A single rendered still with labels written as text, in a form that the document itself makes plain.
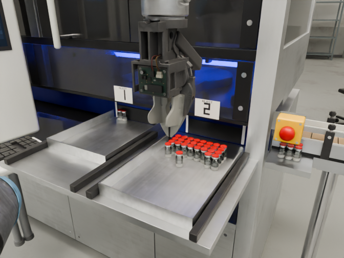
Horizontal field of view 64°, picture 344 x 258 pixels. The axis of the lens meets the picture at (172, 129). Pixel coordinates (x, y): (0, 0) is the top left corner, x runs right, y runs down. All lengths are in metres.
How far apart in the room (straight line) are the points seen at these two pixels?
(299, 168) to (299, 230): 1.20
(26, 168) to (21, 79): 0.50
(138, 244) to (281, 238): 0.95
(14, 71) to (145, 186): 0.78
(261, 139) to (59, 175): 0.60
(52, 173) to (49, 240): 1.16
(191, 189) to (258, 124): 0.29
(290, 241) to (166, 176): 1.32
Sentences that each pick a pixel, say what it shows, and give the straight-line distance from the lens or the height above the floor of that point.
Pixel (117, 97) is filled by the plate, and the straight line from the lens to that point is 1.08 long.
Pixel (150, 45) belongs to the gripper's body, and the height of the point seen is 1.26.
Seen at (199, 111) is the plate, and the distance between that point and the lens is 0.91.
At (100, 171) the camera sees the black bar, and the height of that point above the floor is 0.89.
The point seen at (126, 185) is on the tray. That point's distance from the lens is 0.75.
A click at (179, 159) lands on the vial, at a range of 0.81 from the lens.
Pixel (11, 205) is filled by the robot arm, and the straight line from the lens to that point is 0.62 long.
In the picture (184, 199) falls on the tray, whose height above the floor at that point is 0.88.
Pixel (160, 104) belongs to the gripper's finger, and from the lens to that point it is 0.51.
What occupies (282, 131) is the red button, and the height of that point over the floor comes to 1.00.
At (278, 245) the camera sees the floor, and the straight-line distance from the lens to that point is 1.93.
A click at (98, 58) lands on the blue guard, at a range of 1.10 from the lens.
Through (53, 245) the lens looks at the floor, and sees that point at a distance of 1.95.
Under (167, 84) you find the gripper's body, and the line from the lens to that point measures 0.43.
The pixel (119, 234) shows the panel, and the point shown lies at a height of 0.29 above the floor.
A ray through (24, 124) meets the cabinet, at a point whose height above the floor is 0.86.
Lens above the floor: 1.31
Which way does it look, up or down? 23 degrees down
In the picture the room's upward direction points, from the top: straight up
